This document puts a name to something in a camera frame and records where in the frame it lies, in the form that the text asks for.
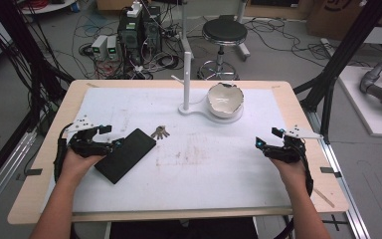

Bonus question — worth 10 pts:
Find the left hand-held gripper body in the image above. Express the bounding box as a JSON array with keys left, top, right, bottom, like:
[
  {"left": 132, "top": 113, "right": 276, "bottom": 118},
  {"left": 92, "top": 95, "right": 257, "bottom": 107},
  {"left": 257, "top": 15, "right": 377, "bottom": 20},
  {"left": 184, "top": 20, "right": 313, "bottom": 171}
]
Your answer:
[{"left": 65, "top": 114, "right": 114, "bottom": 159}]

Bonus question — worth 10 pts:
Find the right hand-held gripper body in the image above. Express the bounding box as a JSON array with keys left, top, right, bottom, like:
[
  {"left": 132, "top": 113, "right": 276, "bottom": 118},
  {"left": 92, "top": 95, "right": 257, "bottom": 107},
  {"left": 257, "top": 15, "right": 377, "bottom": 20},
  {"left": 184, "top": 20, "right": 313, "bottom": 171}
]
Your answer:
[{"left": 263, "top": 123, "right": 324, "bottom": 164}]

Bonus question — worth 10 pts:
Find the black rectangular pouch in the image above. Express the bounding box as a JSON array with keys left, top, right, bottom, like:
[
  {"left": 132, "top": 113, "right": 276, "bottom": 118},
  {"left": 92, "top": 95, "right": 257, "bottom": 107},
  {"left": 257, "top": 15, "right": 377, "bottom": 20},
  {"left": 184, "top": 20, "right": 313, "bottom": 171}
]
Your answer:
[{"left": 94, "top": 127, "right": 158, "bottom": 185}]

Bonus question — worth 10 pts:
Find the person's right hand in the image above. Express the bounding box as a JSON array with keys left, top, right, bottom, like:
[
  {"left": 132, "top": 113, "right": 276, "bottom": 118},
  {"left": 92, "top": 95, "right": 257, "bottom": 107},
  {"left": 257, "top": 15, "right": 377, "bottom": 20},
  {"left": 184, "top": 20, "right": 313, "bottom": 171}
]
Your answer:
[{"left": 270, "top": 157, "right": 308, "bottom": 196}]

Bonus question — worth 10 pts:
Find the person's left hand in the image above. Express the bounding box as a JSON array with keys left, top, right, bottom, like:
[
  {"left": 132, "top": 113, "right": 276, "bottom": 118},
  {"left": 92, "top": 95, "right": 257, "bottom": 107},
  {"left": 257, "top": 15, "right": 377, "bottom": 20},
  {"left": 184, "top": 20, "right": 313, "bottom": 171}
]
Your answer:
[{"left": 59, "top": 147, "right": 106, "bottom": 187}]

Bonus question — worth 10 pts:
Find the bunch of keys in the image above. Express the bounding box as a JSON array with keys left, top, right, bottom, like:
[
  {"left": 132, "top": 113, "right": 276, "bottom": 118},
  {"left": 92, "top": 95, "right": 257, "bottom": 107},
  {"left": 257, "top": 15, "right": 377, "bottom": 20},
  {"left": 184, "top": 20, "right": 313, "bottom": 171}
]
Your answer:
[{"left": 150, "top": 124, "right": 171, "bottom": 140}]

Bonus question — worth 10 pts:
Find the black tape strip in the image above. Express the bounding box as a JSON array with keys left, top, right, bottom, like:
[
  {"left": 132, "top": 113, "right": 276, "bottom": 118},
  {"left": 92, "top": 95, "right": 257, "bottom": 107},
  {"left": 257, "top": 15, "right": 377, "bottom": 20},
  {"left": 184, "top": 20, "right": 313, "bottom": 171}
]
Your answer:
[
  {"left": 319, "top": 166, "right": 343, "bottom": 179},
  {"left": 24, "top": 167, "right": 44, "bottom": 177}
]

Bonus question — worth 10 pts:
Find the white jagged-edge bowl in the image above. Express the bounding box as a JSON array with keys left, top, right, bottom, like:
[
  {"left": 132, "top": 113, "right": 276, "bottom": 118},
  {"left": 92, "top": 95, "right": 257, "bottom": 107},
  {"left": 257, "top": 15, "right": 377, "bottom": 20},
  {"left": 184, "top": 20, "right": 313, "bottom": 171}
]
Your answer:
[{"left": 206, "top": 82, "right": 246, "bottom": 120}]

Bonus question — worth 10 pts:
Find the white table mat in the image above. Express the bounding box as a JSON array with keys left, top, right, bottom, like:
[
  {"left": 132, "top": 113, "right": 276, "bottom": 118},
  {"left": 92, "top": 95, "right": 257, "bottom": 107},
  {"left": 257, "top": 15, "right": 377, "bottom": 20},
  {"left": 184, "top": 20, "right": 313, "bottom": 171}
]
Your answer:
[{"left": 41, "top": 86, "right": 293, "bottom": 214}]

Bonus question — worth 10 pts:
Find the grey power supply unit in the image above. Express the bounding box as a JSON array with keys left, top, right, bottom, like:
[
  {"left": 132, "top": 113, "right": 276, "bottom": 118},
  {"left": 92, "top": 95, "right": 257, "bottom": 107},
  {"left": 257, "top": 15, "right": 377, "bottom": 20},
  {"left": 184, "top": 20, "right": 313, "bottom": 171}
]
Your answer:
[
  {"left": 91, "top": 34, "right": 109, "bottom": 63},
  {"left": 105, "top": 34, "right": 120, "bottom": 62}
]

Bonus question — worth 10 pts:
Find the white floor board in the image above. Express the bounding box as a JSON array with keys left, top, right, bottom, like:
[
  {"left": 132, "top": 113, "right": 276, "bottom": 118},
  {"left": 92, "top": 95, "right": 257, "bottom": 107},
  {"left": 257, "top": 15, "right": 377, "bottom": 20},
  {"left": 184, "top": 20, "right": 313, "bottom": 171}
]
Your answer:
[{"left": 337, "top": 65, "right": 382, "bottom": 139}]

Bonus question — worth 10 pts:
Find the white stand with round base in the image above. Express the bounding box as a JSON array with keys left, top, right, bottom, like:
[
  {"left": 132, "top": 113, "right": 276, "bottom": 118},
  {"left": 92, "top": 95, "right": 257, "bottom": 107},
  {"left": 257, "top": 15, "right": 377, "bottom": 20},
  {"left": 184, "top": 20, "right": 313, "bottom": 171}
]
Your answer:
[{"left": 170, "top": 51, "right": 245, "bottom": 125}]

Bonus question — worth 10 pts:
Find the black computer tower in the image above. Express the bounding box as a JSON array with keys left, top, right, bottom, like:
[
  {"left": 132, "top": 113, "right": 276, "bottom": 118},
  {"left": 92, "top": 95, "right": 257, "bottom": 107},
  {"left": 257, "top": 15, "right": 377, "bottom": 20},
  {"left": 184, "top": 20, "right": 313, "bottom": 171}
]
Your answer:
[
  {"left": 116, "top": 13, "right": 144, "bottom": 66},
  {"left": 141, "top": 5, "right": 163, "bottom": 56}
]

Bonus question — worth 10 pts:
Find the person's dark lap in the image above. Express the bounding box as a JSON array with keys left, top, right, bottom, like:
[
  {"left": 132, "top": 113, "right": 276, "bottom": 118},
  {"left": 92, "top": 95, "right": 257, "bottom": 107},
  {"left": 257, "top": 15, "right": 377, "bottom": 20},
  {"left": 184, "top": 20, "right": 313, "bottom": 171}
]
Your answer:
[{"left": 108, "top": 216, "right": 259, "bottom": 239}]

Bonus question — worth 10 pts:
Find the black round stool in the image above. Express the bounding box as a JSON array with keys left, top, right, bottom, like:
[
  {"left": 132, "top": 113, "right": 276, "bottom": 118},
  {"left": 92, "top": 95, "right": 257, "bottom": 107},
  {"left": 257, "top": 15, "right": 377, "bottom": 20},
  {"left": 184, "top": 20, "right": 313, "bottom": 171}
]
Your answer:
[{"left": 196, "top": 17, "right": 249, "bottom": 81}]

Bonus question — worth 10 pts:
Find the white power strip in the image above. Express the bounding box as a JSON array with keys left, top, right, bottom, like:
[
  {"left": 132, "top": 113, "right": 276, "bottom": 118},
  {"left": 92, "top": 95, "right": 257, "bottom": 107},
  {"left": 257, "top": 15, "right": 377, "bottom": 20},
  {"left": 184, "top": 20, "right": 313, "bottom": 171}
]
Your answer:
[{"left": 125, "top": 0, "right": 144, "bottom": 19}]

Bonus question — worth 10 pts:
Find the cardboard box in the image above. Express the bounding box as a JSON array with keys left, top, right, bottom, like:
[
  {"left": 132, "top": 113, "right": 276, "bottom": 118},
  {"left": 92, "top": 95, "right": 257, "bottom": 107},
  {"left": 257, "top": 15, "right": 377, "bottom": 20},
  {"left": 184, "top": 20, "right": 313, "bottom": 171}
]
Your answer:
[{"left": 305, "top": 0, "right": 382, "bottom": 42}]

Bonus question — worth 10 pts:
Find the left hand-held gripper cable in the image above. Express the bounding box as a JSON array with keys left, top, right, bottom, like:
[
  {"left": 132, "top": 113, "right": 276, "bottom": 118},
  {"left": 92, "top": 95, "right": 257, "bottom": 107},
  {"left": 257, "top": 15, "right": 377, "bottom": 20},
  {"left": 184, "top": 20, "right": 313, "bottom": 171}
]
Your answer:
[{"left": 53, "top": 122, "right": 75, "bottom": 184}]

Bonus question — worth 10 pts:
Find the hand-held gripper cable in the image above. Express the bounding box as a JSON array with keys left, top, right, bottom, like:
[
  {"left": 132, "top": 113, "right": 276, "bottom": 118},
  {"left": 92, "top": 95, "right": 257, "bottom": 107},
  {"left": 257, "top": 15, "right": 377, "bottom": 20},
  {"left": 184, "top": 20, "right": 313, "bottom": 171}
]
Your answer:
[
  {"left": 53, "top": 122, "right": 75, "bottom": 184},
  {"left": 272, "top": 140, "right": 315, "bottom": 239}
]

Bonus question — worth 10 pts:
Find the right hand-held gripper cable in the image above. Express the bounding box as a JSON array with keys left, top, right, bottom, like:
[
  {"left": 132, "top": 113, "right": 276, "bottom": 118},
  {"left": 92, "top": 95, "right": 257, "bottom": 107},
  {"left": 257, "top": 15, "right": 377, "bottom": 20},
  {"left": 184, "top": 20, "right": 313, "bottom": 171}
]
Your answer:
[{"left": 272, "top": 140, "right": 315, "bottom": 239}]

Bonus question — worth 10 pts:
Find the aluminium rail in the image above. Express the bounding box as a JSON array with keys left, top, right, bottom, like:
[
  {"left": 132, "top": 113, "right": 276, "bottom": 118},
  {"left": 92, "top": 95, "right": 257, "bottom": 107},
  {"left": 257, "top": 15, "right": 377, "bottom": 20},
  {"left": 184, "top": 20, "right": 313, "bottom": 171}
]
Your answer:
[
  {"left": 0, "top": 129, "right": 38, "bottom": 222},
  {"left": 305, "top": 109, "right": 372, "bottom": 239}
]

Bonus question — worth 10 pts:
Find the tangle of floor cables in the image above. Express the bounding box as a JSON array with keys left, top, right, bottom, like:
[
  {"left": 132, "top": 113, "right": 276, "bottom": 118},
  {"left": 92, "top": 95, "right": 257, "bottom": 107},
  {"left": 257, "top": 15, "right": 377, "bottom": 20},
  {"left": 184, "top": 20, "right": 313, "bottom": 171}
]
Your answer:
[{"left": 54, "top": 6, "right": 362, "bottom": 81}]

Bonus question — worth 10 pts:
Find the black metal frame strut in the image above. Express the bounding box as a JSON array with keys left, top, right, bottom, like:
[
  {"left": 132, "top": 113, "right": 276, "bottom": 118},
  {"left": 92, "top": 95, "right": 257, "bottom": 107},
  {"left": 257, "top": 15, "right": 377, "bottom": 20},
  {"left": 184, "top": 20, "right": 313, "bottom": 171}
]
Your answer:
[
  {"left": 292, "top": 0, "right": 382, "bottom": 144},
  {"left": 0, "top": 0, "right": 76, "bottom": 197}
]

